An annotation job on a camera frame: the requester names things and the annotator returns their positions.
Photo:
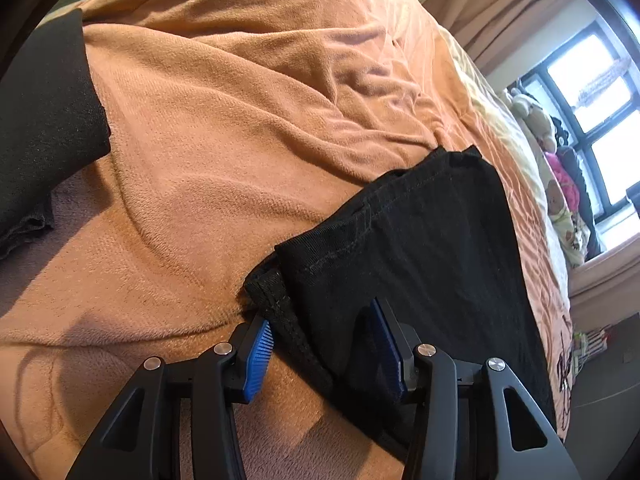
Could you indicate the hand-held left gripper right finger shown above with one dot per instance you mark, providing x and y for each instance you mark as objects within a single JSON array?
[{"x": 387, "y": 340}]

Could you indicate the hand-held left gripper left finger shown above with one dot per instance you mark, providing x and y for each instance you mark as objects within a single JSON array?
[{"x": 259, "y": 360}]

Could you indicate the black pants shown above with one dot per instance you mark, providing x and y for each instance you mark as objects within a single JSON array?
[{"x": 425, "y": 240}]

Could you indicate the stack of colourful books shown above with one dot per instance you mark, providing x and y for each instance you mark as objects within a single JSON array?
[{"x": 590, "y": 344}]

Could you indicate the cream printed pillow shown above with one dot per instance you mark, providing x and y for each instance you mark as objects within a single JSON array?
[{"x": 567, "y": 230}]

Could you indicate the pink curtain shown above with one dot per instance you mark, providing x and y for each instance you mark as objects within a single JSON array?
[
  {"x": 500, "y": 5},
  {"x": 605, "y": 285}
]

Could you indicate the pink plush toy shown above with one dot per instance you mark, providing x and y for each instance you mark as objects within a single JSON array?
[{"x": 560, "y": 177}]

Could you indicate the orange blanket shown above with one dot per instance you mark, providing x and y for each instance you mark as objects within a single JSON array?
[{"x": 225, "y": 110}]

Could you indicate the dark plush toy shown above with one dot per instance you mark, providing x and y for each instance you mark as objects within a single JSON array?
[{"x": 582, "y": 175}]

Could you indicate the beige plush bear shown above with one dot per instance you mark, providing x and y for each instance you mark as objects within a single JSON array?
[{"x": 532, "y": 115}]

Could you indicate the black knit folded garment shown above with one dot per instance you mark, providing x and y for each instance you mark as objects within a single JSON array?
[{"x": 45, "y": 125}]

